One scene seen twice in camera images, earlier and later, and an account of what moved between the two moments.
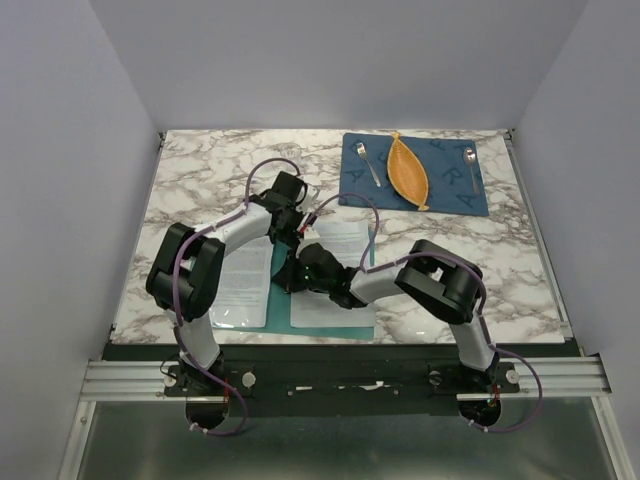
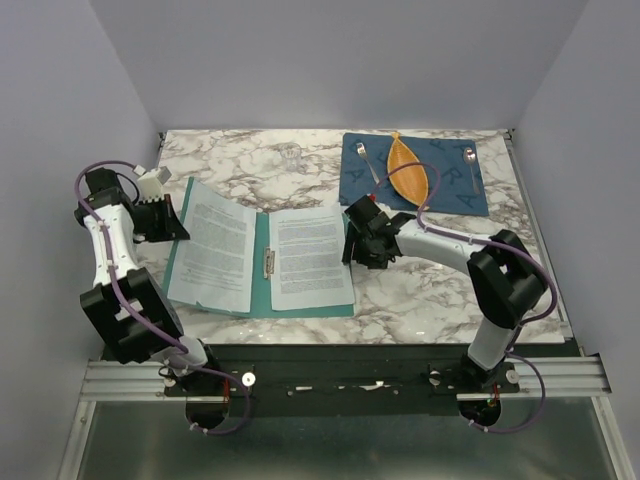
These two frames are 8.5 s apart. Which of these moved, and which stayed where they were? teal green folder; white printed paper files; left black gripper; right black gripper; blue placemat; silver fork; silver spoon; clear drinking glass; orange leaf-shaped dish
Moved: white printed paper files; teal green folder; left black gripper; right black gripper
Stayed: clear drinking glass; orange leaf-shaped dish; silver spoon; blue placemat; silver fork
